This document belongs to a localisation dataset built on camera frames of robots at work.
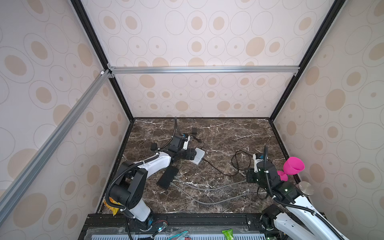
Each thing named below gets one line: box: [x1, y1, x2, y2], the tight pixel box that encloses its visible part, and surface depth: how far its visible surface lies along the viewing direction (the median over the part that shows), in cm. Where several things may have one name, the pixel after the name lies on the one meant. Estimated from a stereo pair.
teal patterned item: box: [168, 231, 192, 240], surface depth 70 cm
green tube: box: [221, 228, 234, 240], surface depth 71 cm
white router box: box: [190, 147, 205, 165], surface depth 98 cm
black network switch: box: [157, 165, 179, 190], surface depth 89 cm
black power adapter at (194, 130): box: [191, 127, 200, 136], surface depth 115 cm
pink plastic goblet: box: [277, 157, 305, 182], surface depth 79 cm
